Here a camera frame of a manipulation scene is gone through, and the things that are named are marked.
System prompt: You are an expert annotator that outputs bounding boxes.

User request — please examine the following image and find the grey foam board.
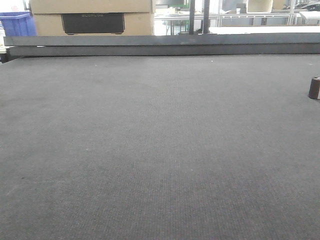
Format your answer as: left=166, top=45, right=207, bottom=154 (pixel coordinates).
left=9, top=43, right=320, bottom=57
left=4, top=32, right=320, bottom=47

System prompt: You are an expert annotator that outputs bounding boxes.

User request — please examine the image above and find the black vertical post right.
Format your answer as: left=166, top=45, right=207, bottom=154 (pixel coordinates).
left=202, top=0, right=210, bottom=34

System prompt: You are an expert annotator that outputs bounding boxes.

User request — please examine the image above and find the lower grey foam board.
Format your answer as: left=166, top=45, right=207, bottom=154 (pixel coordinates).
left=9, top=43, right=320, bottom=57

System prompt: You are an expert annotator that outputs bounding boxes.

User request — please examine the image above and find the black vertical post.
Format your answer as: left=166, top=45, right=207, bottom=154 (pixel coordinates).
left=202, top=0, right=210, bottom=34
left=188, top=0, right=195, bottom=35

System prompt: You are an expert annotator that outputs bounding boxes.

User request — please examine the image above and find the upper cardboard box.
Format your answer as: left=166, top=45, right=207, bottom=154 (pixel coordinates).
left=30, top=0, right=155, bottom=14

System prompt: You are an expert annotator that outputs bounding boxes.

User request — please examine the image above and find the dark grey table mat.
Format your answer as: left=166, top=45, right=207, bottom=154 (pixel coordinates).
left=0, top=54, right=320, bottom=240

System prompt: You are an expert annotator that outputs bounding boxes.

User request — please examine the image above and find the upper grey foam board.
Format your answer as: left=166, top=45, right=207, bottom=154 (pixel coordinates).
left=4, top=32, right=320, bottom=47

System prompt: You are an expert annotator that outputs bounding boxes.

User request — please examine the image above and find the blue plastic crate background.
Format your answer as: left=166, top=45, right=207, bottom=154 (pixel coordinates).
left=0, top=11, right=37, bottom=37

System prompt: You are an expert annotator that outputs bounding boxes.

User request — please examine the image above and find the white background table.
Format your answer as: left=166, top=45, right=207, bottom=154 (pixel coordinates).
left=208, top=25, right=320, bottom=35

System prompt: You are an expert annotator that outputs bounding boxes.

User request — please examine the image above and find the cardboard box with black print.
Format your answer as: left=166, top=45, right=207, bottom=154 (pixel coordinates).
left=33, top=12, right=154, bottom=36

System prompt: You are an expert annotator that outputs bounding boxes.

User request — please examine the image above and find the black vertical post left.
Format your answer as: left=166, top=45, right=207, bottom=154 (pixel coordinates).
left=188, top=0, right=195, bottom=35

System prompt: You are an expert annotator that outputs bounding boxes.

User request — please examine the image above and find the brown cylindrical capacitor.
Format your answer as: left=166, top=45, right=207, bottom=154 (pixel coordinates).
left=308, top=76, right=320, bottom=100

